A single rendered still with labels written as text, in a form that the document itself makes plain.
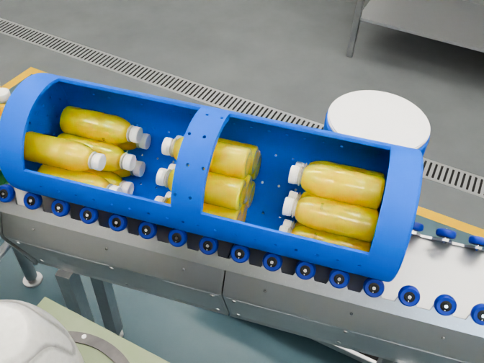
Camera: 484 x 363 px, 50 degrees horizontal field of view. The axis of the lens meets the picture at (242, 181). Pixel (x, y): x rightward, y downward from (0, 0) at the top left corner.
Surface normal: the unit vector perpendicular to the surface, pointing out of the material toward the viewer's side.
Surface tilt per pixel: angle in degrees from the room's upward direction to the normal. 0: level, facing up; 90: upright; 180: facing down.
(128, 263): 70
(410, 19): 0
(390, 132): 0
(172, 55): 0
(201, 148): 26
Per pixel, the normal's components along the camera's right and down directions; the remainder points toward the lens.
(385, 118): 0.04, -0.71
